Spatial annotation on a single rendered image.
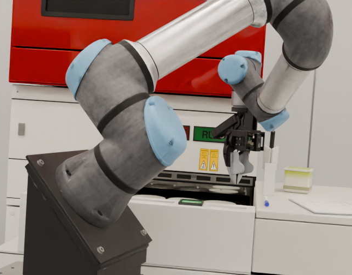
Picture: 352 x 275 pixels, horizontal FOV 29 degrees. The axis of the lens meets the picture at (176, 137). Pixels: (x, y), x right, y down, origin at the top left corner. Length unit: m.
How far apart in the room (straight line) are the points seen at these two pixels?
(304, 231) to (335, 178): 2.14
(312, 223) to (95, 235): 0.54
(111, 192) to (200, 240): 0.39
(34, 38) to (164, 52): 1.00
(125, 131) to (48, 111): 1.07
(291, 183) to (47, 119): 0.83
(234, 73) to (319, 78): 1.96
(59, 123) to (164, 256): 0.81
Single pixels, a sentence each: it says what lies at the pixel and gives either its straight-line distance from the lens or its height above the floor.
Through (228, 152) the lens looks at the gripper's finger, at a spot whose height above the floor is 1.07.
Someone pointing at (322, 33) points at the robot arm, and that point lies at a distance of 1.41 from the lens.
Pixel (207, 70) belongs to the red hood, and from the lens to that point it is 2.13.
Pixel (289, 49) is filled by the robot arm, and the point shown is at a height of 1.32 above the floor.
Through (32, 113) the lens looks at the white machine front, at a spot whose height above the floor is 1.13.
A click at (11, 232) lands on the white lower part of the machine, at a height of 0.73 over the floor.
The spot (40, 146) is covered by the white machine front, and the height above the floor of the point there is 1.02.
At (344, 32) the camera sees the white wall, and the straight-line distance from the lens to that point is 3.71.
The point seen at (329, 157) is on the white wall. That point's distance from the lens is 3.69.
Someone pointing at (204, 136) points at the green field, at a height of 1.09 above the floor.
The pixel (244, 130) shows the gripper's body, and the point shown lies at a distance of 1.86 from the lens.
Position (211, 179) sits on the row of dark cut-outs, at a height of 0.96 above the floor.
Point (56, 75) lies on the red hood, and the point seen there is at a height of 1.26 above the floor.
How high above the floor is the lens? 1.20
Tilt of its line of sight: 3 degrees down
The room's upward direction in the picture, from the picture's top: 4 degrees clockwise
